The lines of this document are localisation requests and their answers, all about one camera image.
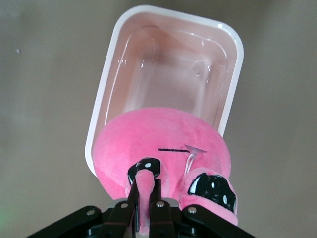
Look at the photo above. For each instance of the pink plush toy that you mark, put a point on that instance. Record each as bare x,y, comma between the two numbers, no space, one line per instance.
153,134

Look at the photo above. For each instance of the brown table mat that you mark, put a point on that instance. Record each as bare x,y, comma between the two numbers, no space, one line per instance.
37,124

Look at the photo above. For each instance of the white plastic tray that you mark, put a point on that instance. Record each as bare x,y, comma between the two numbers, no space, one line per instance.
173,74

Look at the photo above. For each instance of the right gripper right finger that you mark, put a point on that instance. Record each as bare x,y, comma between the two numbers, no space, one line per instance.
161,218

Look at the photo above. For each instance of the clear suction cup hanger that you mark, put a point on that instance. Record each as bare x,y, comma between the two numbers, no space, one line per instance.
195,150

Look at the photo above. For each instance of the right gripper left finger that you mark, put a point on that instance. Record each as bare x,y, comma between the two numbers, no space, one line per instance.
119,218

